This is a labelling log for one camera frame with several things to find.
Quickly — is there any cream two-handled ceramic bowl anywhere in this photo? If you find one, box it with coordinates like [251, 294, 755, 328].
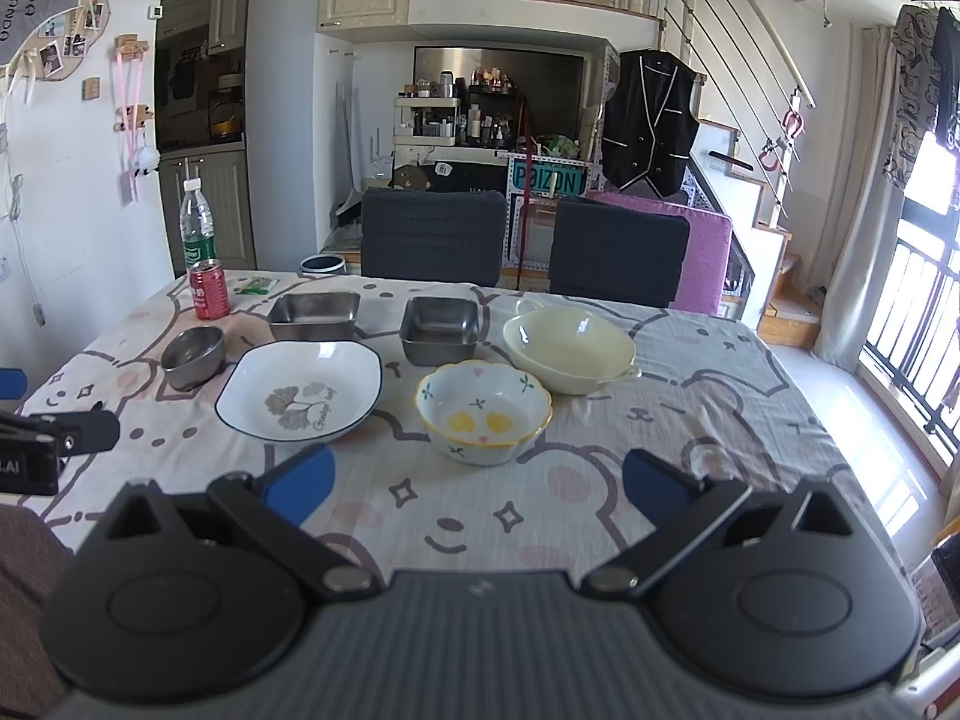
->
[501, 298, 643, 397]

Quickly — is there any rectangular steel container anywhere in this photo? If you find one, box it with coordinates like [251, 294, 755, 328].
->
[267, 291, 361, 341]

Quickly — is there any floral yellow-rim ceramic bowl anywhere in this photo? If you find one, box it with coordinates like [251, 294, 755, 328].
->
[413, 359, 553, 466]

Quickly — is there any square steel container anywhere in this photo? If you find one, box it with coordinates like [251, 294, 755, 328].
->
[398, 296, 480, 367]

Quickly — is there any white leaf-print plate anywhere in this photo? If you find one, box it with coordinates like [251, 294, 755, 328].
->
[215, 341, 382, 445]

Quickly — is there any small round steel bowl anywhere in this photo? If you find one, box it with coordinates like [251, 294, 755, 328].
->
[160, 325, 226, 392]

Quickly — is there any bear-print tablecloth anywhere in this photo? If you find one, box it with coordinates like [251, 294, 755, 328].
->
[26, 275, 875, 577]

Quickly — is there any purple cloth on chair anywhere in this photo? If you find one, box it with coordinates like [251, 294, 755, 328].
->
[587, 190, 732, 316]

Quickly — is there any green snack packet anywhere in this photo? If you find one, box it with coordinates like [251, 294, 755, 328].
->
[235, 277, 277, 296]

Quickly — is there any red soda can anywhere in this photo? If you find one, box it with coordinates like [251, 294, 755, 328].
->
[187, 259, 229, 322]

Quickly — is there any grey trash bin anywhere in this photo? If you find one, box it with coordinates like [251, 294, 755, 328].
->
[298, 254, 348, 277]

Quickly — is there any clear green-label water bottle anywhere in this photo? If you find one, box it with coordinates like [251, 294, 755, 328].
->
[179, 177, 217, 270]

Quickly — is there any dark chair right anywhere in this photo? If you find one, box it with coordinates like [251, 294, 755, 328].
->
[548, 199, 690, 309]

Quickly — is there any dark chair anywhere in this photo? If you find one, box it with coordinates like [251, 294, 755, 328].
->
[359, 188, 508, 286]
[548, 199, 690, 309]

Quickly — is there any dark chair left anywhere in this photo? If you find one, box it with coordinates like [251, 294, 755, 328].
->
[359, 188, 508, 286]

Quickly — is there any grey kitchen cabinet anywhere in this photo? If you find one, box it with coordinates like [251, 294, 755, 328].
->
[158, 143, 257, 277]

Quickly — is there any beige curtain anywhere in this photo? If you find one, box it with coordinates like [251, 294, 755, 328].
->
[815, 26, 903, 372]

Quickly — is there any teal poizon sign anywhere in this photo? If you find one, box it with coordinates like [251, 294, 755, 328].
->
[508, 156, 587, 197]

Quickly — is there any black vest with white trim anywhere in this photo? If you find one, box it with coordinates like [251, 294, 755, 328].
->
[601, 49, 700, 199]

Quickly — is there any white shelf rack with bottles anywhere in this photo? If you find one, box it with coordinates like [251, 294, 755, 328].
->
[394, 71, 460, 146]

